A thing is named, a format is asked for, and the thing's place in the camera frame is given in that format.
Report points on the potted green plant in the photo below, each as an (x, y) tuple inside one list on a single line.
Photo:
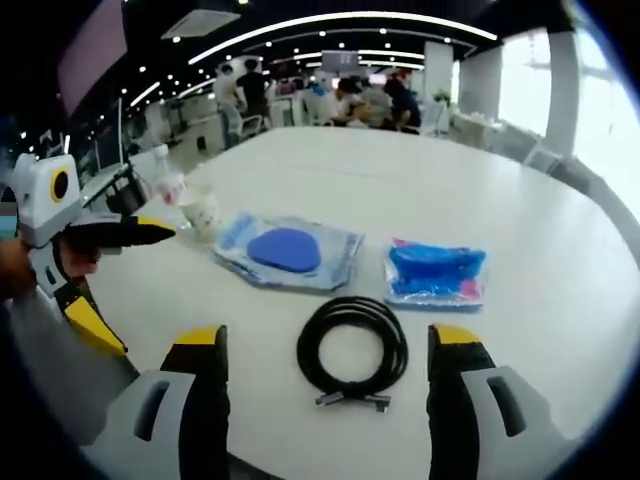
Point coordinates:
[(441, 96)]

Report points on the hanging display screen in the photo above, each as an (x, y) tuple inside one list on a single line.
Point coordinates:
[(341, 59)]

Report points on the clear water bottle red label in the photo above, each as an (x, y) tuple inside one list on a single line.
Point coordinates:
[(167, 182)]

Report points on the ceiling air conditioner vent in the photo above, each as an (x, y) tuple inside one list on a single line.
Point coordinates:
[(200, 22)]

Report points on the grey mesh office chair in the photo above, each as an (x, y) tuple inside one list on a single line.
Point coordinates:
[(60, 370)]

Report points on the curved ceiling light strip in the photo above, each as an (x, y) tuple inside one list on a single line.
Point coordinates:
[(340, 22)]

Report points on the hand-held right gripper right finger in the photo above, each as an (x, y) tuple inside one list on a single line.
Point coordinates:
[(450, 400)]

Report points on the white paper cup green print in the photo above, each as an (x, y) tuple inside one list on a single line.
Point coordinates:
[(202, 215)]

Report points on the white table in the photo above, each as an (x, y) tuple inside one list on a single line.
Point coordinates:
[(450, 190)]

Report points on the light blue packet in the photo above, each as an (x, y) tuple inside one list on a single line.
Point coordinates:
[(285, 255)]

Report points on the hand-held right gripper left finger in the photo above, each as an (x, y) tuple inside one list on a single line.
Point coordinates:
[(202, 400)]

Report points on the large pink wall screen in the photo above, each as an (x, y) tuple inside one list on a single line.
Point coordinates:
[(92, 55)]

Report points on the blue plastic packet pink print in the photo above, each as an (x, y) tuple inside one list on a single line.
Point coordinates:
[(435, 275)]

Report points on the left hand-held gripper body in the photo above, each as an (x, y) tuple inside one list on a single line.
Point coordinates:
[(45, 200)]

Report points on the person's left hand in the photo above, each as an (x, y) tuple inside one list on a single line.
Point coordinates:
[(15, 270)]

